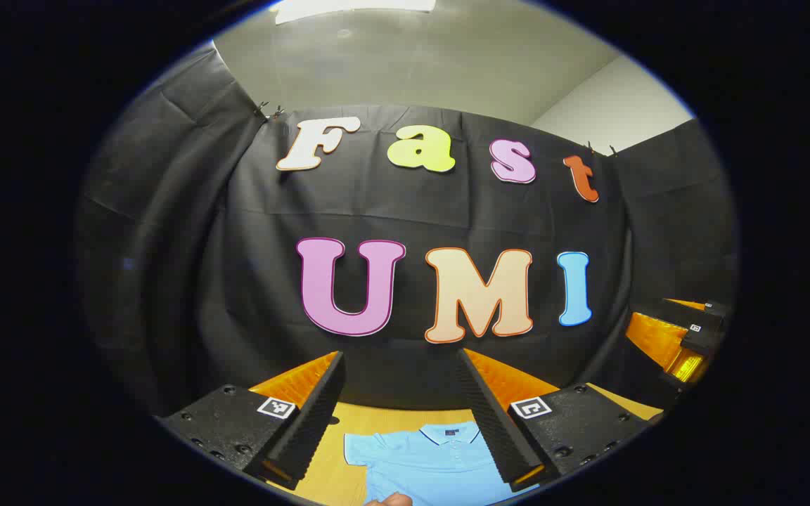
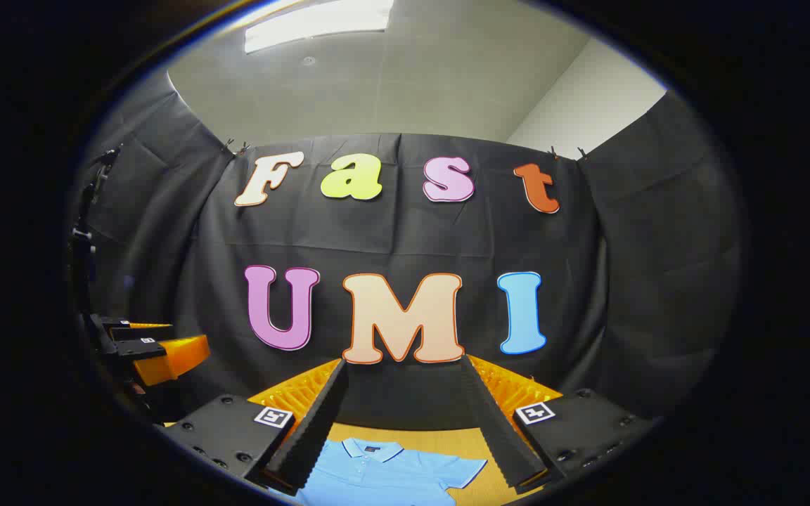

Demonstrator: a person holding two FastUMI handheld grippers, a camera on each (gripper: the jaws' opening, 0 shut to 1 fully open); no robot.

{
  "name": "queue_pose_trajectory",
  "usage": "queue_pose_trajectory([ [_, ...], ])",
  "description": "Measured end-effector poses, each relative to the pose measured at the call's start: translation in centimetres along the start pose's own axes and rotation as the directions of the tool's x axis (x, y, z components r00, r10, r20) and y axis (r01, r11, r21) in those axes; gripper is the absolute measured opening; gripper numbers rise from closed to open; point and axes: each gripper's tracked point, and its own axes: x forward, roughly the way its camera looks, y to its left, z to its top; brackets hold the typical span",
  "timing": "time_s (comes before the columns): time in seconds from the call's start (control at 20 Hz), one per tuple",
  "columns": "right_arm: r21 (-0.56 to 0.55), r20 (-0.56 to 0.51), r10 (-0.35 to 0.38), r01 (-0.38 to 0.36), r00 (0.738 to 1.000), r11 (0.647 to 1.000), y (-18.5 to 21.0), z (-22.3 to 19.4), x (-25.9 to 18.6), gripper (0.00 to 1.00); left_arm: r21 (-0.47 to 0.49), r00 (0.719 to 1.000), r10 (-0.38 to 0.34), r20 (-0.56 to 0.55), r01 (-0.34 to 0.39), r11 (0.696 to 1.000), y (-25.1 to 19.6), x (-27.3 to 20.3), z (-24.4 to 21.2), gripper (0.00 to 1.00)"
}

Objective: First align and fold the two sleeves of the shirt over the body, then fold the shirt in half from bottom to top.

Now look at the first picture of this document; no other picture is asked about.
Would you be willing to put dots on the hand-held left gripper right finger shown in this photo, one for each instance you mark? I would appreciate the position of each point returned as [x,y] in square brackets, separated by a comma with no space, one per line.
[493,422]

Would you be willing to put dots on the light blue polo T-shirt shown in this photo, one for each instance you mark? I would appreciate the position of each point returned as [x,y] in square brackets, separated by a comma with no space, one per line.
[433,464]

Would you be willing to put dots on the white ceiling light panel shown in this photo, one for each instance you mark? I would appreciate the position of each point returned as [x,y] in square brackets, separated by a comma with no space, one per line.
[349,8]

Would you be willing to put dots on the black backdrop cloth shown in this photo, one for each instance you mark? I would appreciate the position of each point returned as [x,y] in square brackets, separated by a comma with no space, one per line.
[236,281]

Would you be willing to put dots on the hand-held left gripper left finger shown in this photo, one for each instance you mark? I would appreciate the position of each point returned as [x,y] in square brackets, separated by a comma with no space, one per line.
[313,422]

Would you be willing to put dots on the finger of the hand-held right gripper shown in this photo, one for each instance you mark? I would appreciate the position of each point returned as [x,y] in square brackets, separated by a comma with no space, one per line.
[693,311]
[700,337]

